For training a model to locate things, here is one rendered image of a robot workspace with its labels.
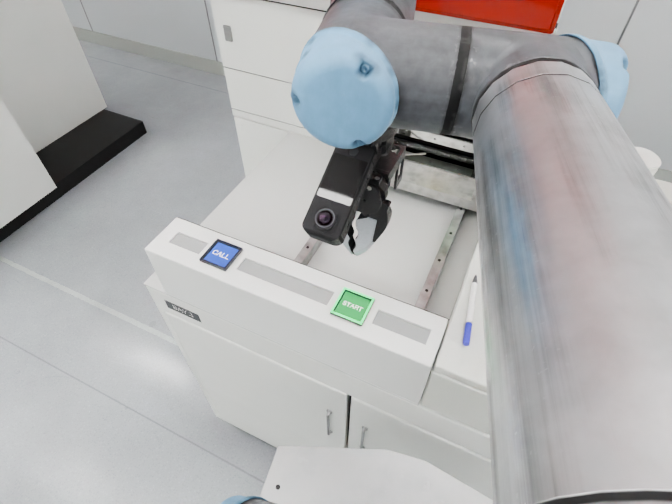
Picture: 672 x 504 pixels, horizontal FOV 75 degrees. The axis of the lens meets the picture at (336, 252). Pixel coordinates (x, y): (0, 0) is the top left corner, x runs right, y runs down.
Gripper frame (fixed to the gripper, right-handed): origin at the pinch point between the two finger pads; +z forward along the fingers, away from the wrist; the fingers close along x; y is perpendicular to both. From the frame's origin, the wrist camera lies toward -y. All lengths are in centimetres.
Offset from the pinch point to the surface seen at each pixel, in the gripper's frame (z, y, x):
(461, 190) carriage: 23, 47, -8
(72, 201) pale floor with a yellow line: 111, 59, 185
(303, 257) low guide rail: 25.7, 14.9, 17.4
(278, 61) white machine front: 8, 59, 47
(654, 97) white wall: 65, 207, -70
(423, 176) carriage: 23, 48, 2
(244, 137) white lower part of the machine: 36, 59, 63
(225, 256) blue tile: 14.3, 0.7, 25.0
